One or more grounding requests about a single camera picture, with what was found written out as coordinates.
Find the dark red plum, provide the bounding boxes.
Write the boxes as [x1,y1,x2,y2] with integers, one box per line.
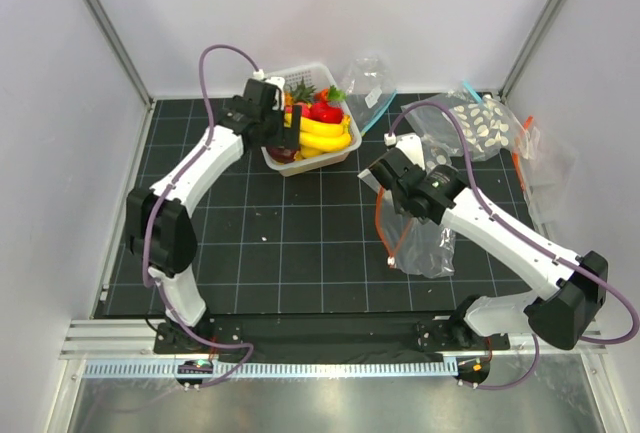
[267,147,298,164]

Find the yellow banana bunch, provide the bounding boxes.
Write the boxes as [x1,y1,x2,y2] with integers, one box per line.
[295,115,352,161]

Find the orange zipper clear bag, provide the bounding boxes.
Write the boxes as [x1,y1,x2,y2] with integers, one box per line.
[374,188,456,279]

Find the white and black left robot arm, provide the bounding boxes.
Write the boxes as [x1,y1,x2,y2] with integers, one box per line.
[124,85,297,353]

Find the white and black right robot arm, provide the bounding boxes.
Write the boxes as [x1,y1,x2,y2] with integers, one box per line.
[369,147,608,350]

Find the white dotted clear bag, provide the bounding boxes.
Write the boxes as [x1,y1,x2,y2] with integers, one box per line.
[421,135,462,171]

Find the light blue zipper dotted bag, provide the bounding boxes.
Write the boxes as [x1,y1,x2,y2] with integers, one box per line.
[401,87,523,161]

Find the blue zipper clear bag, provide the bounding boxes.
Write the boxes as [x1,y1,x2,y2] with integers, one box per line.
[339,55,397,136]

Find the orange zipper bag at right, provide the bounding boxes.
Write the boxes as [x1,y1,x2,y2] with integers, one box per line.
[512,116,577,225]

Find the orange toy pineapple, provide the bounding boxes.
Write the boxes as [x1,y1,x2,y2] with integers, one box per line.
[284,92,294,107]

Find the red bell pepper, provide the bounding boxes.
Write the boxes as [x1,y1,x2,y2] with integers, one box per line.
[309,102,344,124]

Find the red strawberry with leaves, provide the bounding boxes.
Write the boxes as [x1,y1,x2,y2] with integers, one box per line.
[314,85,346,103]

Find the white plastic fruit basket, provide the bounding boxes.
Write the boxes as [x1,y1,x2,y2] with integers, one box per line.
[261,63,362,177]

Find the black cutting mat with grid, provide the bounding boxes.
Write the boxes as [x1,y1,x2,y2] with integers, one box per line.
[94,93,533,318]

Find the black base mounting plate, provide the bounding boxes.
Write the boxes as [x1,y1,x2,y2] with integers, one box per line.
[153,311,510,364]

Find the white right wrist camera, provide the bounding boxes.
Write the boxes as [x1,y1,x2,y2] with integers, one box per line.
[357,133,426,190]

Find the slotted white cable duct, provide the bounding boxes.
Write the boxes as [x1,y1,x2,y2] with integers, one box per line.
[83,357,458,381]

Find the aluminium frame post left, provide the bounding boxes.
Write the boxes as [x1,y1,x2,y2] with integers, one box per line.
[83,0,153,107]

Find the aluminium frame post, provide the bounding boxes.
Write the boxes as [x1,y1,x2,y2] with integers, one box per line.
[83,0,153,107]
[499,0,566,101]

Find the aluminium frame post right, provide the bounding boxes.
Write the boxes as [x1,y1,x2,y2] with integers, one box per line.
[499,0,566,101]

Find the aluminium extrusion rail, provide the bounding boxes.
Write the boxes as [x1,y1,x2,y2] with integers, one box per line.
[59,319,156,360]

